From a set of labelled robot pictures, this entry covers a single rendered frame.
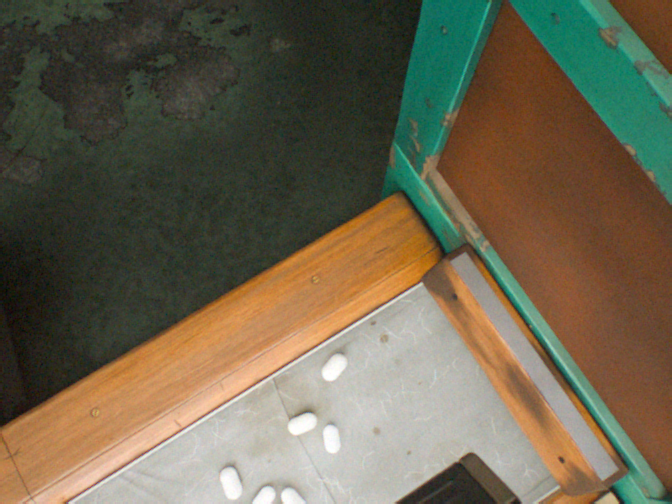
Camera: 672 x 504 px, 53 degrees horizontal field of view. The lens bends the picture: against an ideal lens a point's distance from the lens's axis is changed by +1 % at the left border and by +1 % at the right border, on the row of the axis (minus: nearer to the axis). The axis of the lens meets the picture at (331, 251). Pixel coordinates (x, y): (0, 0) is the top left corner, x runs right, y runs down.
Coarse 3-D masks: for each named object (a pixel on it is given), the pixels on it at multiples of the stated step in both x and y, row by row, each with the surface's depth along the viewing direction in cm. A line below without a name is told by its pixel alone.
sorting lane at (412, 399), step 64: (384, 320) 87; (448, 320) 87; (320, 384) 85; (384, 384) 85; (448, 384) 85; (192, 448) 83; (256, 448) 83; (320, 448) 83; (384, 448) 83; (448, 448) 83; (512, 448) 83
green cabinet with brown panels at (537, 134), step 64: (448, 0) 52; (512, 0) 45; (576, 0) 39; (640, 0) 37; (448, 64) 58; (512, 64) 51; (576, 64) 42; (640, 64) 38; (448, 128) 68; (512, 128) 57; (576, 128) 48; (640, 128) 40; (448, 192) 78; (512, 192) 64; (576, 192) 53; (640, 192) 46; (512, 256) 72; (576, 256) 59; (640, 256) 50; (576, 320) 66; (640, 320) 55; (576, 384) 72; (640, 384) 62; (640, 448) 69
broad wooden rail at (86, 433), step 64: (320, 256) 87; (384, 256) 87; (192, 320) 85; (256, 320) 85; (320, 320) 85; (128, 384) 83; (192, 384) 83; (256, 384) 85; (0, 448) 81; (64, 448) 81; (128, 448) 82
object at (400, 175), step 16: (400, 160) 84; (400, 176) 89; (416, 176) 82; (384, 192) 100; (416, 192) 86; (416, 208) 90; (432, 208) 83; (432, 224) 87; (448, 224) 81; (448, 240) 85; (464, 240) 80; (624, 480) 75; (624, 496) 78; (640, 496) 73
